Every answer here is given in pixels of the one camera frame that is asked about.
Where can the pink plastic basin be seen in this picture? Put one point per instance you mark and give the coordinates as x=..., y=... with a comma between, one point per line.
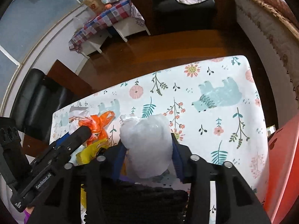
x=285, y=168

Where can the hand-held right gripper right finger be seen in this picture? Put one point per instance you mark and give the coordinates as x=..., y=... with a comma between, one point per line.
x=177, y=163

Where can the brown paper bag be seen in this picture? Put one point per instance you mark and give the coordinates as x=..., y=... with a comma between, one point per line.
x=93, y=3

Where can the brown wooden board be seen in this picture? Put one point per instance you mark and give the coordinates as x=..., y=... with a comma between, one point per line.
x=67, y=77

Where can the white desk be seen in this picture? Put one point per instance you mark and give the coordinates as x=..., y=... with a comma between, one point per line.
x=126, y=29

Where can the cream bed with mattress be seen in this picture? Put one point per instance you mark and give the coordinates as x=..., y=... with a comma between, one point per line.
x=257, y=28

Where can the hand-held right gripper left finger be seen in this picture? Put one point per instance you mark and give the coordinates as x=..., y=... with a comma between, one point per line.
x=119, y=161

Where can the black leather chair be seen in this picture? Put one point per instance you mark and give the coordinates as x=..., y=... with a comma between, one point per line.
x=37, y=102

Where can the orange plastic bag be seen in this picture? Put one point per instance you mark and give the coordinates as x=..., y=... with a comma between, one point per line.
x=95, y=123

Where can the white clear bag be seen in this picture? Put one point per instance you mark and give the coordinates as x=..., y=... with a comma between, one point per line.
x=78, y=115

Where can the brown wooden side table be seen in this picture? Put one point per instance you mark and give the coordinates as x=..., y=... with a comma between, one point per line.
x=222, y=7
x=142, y=11

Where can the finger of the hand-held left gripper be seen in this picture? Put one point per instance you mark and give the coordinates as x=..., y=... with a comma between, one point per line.
x=80, y=134
x=59, y=141

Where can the clear plastic bag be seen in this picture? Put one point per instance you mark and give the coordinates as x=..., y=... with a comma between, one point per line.
x=147, y=144

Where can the orange fruit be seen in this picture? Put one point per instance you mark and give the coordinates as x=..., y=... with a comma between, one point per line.
x=107, y=6

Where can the yellow plastic bag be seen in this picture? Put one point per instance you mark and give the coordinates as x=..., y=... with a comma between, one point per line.
x=91, y=151

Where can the person's left forearm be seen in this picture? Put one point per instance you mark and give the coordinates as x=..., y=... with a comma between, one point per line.
x=27, y=217

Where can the black leather armchair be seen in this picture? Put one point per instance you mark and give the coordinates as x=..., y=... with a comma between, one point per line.
x=163, y=9

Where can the checkered tablecloth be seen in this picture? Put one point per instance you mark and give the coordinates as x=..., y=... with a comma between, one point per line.
x=105, y=21

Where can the floral bear printed tablecloth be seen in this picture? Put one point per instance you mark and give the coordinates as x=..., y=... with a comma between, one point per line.
x=186, y=91

